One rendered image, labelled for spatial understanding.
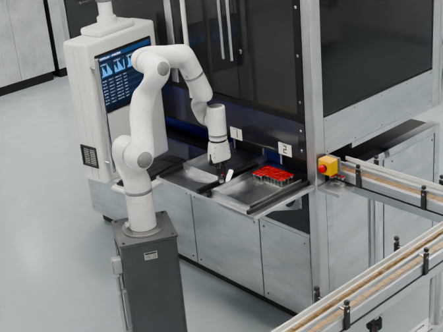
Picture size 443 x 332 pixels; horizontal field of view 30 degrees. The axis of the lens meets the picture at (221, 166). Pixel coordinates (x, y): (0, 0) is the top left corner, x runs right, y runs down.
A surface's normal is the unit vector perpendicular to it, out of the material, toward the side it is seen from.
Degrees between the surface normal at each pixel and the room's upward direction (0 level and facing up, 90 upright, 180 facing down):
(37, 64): 90
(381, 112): 90
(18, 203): 0
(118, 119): 90
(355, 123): 90
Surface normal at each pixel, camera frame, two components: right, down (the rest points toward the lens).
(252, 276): -0.73, 0.33
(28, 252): -0.08, -0.91
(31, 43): 0.67, 0.25
